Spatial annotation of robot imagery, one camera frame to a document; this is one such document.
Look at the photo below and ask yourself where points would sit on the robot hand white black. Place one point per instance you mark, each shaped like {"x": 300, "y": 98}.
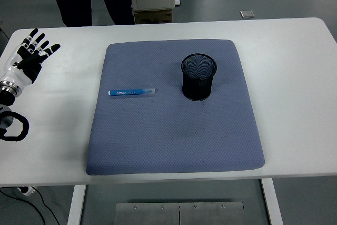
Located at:
{"x": 18, "y": 73}

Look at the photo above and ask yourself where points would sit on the blue marker pen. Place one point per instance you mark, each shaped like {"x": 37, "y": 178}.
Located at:
{"x": 131, "y": 92}

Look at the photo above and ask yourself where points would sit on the black mesh pen holder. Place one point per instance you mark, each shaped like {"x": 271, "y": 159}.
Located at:
{"x": 197, "y": 85}

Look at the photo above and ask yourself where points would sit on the cardboard box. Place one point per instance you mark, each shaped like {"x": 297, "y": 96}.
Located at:
{"x": 154, "y": 17}

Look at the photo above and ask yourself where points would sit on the white base bar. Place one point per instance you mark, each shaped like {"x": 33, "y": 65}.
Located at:
{"x": 177, "y": 2}

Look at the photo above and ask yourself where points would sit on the silver floor plate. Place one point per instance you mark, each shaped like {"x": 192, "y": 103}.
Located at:
{"x": 247, "y": 14}

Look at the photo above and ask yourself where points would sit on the white table leg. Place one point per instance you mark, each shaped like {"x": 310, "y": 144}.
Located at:
{"x": 272, "y": 201}
{"x": 76, "y": 204}

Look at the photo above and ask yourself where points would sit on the blue-grey textured mat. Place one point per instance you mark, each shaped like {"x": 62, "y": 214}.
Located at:
{"x": 173, "y": 130}

